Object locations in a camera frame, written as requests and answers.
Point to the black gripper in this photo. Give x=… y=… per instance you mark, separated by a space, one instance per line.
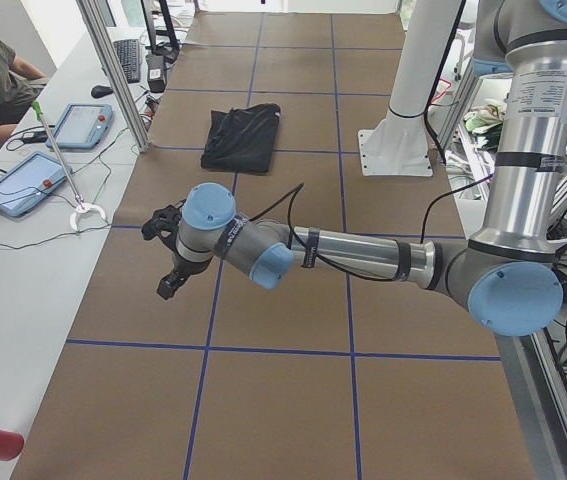
x=186 y=267

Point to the black graphic t-shirt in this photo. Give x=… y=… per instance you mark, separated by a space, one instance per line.
x=242 y=140

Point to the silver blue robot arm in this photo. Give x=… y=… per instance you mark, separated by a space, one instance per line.
x=266 y=250

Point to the white reacher grabber tool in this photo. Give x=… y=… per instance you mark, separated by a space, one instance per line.
x=82 y=207

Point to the near blue teach pendant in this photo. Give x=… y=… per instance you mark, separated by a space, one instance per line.
x=28 y=183

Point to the blue teach pendant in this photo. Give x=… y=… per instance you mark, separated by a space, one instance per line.
x=28 y=183
x=82 y=126

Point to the far blue teach pendant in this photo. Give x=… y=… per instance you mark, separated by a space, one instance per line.
x=82 y=126

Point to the black computer mouse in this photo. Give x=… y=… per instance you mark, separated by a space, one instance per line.
x=100 y=91

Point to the black power adapter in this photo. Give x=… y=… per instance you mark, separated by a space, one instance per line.
x=156 y=73

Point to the black monitor stand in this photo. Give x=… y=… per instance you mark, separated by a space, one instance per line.
x=162 y=41

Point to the black keyboard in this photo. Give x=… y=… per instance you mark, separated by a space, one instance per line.
x=128 y=52

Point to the pile of cloth bags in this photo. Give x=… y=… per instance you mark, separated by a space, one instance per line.
x=484 y=124

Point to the aluminium side rack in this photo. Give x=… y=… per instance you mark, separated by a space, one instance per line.
x=563 y=250

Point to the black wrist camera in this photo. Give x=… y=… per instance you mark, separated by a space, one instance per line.
x=164 y=225

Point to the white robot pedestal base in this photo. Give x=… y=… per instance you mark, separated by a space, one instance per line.
x=398 y=145

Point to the aluminium frame post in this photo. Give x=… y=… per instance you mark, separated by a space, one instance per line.
x=103 y=46

